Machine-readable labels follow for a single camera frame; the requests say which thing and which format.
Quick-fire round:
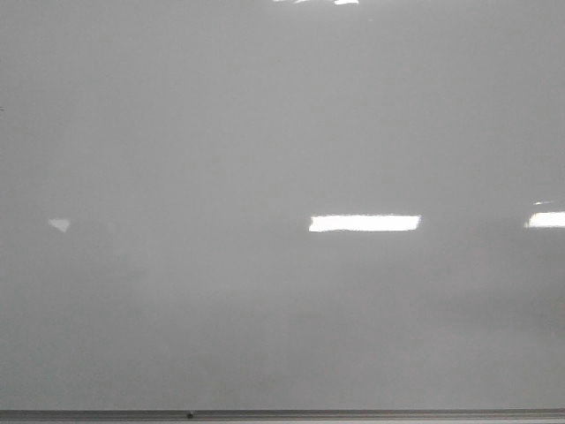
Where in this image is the white whiteboard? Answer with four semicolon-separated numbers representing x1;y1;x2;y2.
1;1;564;410

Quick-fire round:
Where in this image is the aluminium whiteboard frame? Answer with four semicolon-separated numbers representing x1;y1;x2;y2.
1;408;564;423

